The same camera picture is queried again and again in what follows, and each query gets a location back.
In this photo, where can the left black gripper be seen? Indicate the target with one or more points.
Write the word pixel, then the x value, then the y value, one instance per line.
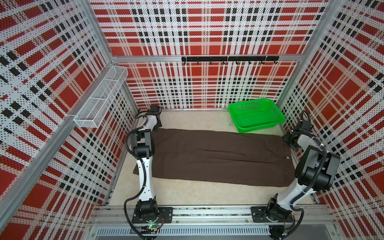
pixel 159 124

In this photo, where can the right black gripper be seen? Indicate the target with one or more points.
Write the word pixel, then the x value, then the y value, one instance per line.
pixel 285 137

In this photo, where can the brown trousers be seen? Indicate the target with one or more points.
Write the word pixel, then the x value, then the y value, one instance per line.
pixel 222 157

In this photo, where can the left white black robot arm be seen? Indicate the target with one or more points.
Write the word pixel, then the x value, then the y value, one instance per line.
pixel 141 145

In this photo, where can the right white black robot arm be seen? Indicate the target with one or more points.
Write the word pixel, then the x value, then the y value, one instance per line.
pixel 316 171

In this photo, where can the green plastic basket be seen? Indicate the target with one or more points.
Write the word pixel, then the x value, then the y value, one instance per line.
pixel 255 115

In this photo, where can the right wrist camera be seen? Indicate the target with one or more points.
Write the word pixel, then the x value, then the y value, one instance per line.
pixel 305 126

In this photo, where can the white wire mesh shelf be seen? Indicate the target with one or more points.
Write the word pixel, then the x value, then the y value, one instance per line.
pixel 102 96

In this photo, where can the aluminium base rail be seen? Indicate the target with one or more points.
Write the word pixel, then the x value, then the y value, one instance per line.
pixel 215 223

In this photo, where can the black hook rail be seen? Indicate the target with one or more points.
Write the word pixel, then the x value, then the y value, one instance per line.
pixel 225 59

